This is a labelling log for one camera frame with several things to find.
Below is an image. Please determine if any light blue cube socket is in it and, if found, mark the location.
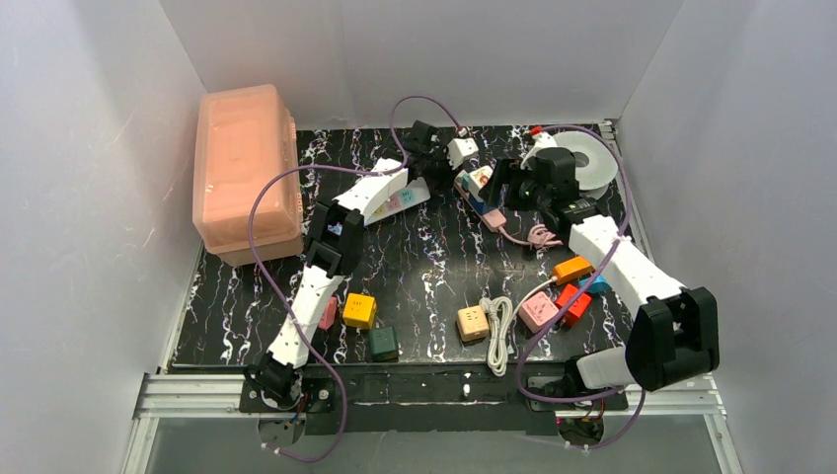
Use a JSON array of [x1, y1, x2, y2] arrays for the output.
[[579, 276, 611, 294]]

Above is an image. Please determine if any white power strip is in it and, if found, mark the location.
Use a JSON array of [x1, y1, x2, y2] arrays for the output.
[[365, 178, 430, 226]]

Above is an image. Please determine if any beige cube plug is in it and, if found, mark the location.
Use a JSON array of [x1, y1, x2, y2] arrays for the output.
[[456, 305, 490, 343]]

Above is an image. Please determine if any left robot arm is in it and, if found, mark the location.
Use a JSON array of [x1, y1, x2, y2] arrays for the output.
[[245, 120, 478, 410]]

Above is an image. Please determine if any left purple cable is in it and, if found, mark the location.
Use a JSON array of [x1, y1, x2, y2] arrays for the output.
[[247, 95, 469, 466]]

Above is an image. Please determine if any white cable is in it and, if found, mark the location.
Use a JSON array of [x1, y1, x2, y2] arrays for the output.
[[478, 276, 557, 378]]

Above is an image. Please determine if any pink coiled cable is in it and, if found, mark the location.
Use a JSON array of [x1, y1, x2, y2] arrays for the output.
[[497, 222, 565, 251]]

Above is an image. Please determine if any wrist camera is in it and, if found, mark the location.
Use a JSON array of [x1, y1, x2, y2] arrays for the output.
[[446, 127, 479, 170], [520, 126, 558, 170]]

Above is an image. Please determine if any green cube plug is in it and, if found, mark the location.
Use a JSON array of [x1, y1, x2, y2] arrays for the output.
[[369, 326, 400, 362]]

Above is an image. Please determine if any pink cube plug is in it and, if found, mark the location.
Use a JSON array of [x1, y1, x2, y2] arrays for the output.
[[518, 291, 559, 334], [318, 296, 339, 331]]

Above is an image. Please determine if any white cartoon cube plug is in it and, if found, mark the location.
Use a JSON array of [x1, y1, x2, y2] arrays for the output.
[[463, 165, 494, 201]]

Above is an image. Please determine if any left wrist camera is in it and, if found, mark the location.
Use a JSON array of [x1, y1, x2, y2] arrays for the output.
[[446, 127, 479, 170]]

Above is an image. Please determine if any yellow cube plug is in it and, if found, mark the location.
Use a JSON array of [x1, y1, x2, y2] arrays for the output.
[[342, 292, 377, 330]]

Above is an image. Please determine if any pink plastic storage box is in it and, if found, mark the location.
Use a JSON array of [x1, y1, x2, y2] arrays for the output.
[[192, 85, 304, 266]]

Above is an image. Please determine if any red cube socket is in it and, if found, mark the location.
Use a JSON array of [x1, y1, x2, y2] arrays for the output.
[[555, 283, 592, 328]]

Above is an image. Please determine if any pink power strip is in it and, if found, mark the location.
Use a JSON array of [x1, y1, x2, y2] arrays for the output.
[[453, 171, 506, 233]]

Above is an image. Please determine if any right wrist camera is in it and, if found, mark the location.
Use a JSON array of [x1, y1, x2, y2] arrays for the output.
[[520, 126, 558, 170]]

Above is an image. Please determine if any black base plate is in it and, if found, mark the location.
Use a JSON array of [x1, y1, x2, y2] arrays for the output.
[[239, 362, 628, 435]]

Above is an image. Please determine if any orange power bank socket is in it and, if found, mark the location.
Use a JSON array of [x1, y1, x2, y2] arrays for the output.
[[552, 256, 594, 284]]

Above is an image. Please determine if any grey filament spool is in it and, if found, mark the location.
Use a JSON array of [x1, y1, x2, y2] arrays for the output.
[[553, 130, 618, 192]]

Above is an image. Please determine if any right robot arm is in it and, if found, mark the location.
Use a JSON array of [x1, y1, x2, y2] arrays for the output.
[[480, 147, 721, 403]]

